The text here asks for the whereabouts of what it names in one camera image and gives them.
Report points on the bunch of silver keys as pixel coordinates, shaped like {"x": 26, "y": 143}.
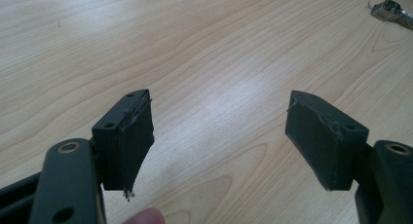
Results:
{"x": 389, "y": 12}

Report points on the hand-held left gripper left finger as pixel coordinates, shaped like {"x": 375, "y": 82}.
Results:
{"x": 126, "y": 142}

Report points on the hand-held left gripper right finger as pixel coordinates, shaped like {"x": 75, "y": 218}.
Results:
{"x": 319, "y": 142}

